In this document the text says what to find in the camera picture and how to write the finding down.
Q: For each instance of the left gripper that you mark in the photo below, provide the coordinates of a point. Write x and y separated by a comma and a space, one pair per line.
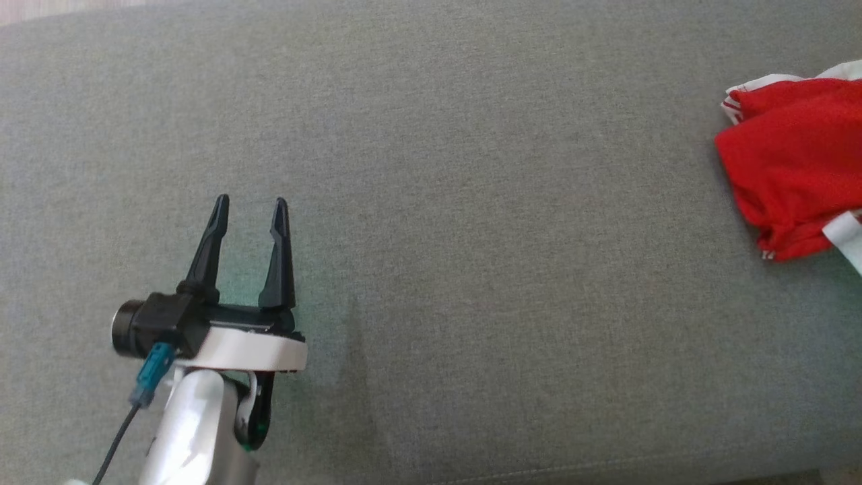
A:
256, 349

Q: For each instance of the red shorts with white trim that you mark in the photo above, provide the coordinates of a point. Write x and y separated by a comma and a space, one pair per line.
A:
794, 155

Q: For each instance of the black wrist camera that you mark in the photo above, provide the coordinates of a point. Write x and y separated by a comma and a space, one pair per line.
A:
161, 320

